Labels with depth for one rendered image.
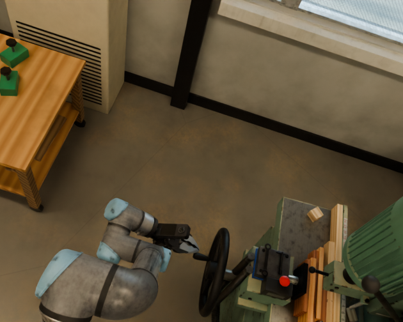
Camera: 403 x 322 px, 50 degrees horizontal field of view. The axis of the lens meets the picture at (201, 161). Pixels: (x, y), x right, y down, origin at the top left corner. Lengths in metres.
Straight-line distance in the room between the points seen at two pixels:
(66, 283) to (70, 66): 1.41
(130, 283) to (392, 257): 0.56
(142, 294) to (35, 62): 1.49
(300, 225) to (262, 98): 1.27
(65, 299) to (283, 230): 0.77
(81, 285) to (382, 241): 0.65
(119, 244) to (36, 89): 1.01
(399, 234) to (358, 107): 1.70
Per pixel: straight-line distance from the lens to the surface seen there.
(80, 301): 0.97
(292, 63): 2.39
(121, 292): 0.95
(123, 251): 1.35
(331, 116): 2.67
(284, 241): 1.45
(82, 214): 2.35
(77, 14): 2.17
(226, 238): 1.35
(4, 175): 2.30
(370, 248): 1.06
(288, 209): 1.50
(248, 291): 1.30
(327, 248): 1.47
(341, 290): 1.32
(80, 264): 0.97
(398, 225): 0.96
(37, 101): 2.08
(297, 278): 1.35
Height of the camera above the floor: 2.16
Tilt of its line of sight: 58 degrees down
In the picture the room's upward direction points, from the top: 20 degrees clockwise
